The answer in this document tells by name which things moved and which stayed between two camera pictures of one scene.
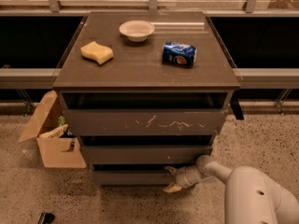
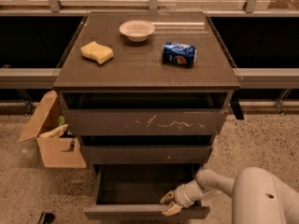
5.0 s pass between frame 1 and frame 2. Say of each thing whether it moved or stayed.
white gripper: moved
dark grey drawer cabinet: stayed
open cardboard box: stayed
